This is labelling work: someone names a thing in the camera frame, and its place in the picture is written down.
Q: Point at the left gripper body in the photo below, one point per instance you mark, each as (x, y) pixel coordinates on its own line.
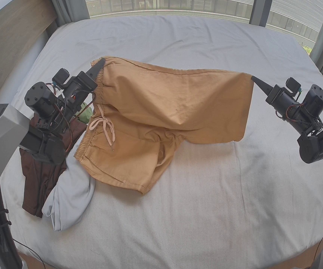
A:
(79, 94)

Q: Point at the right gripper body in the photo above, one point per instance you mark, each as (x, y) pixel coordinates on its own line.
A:
(283, 102)

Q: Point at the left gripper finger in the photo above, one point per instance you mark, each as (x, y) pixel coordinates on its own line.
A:
(95, 70)

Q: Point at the tan shorts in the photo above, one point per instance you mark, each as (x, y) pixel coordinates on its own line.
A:
(178, 108)

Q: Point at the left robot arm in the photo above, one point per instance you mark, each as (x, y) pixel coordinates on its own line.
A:
(1, 139)

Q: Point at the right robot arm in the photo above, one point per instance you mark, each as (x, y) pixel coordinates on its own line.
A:
(315, 99)

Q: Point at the bed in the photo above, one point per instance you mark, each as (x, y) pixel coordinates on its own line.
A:
(178, 38)

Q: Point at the green garment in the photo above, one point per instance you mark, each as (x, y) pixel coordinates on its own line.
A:
(86, 115)

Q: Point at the brown garment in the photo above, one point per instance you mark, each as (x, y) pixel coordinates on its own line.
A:
(38, 183)

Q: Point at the window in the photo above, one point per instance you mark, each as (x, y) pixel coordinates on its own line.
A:
(262, 1)

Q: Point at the pale grey garment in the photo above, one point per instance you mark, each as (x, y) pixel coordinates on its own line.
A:
(69, 197)

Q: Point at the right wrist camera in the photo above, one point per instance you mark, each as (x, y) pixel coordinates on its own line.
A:
(293, 84)

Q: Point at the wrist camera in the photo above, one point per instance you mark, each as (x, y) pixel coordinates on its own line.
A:
(62, 76)
(293, 84)

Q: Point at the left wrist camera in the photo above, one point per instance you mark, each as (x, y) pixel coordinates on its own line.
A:
(62, 76)

